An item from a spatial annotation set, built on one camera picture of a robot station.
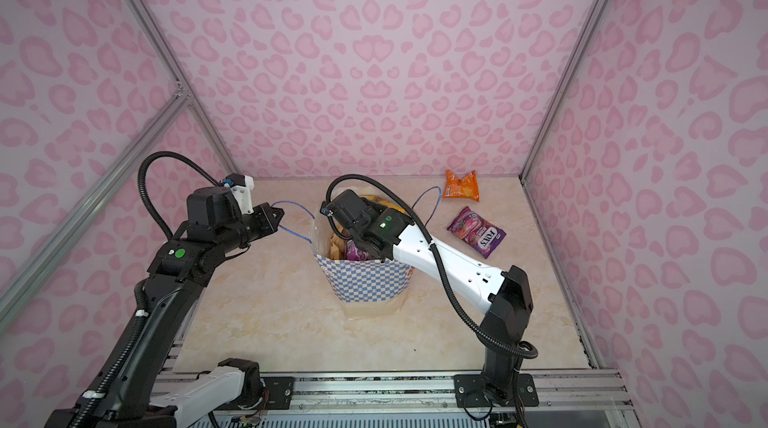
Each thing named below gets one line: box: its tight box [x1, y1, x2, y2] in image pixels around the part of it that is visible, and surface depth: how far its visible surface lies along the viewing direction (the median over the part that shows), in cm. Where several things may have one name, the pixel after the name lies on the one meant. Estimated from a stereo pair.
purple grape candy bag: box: [345, 239, 371, 261], surface depth 80 cm
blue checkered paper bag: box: [310, 212, 415, 319], surface depth 75 cm
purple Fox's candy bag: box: [447, 206, 507, 259], surface depth 103 cm
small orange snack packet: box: [442, 170, 480, 202], surface depth 115 cm
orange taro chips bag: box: [328, 232, 347, 260], surface depth 86 cm
